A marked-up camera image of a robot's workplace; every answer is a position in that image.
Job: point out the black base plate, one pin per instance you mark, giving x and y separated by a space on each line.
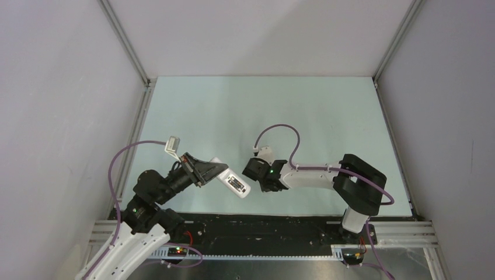
268 235

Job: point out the white remote control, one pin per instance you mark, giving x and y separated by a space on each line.
223 178

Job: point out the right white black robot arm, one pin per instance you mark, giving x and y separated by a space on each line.
360 185

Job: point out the right aluminium frame rail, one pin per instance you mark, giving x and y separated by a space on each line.
405 25

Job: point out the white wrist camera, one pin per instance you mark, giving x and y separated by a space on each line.
265 153
172 146

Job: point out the AAA battery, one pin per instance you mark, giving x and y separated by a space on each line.
236 184

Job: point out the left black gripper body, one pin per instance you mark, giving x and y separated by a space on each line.
178 180

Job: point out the left aluminium frame rail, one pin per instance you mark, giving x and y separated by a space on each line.
144 97

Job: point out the right controller board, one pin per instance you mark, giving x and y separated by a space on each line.
353 259

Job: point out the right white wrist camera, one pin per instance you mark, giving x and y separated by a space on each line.
265 153

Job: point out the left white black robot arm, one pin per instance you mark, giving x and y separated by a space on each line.
144 226

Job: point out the grey slotted cable duct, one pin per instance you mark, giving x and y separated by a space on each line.
164 253

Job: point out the aluminium frame rail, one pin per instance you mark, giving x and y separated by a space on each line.
405 25
144 97

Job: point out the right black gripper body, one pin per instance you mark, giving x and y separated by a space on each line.
263 188

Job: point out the left controller board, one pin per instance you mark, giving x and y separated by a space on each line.
177 252

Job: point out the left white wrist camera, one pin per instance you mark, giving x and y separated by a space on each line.
172 146

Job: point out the controller board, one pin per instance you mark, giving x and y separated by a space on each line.
177 252
353 259

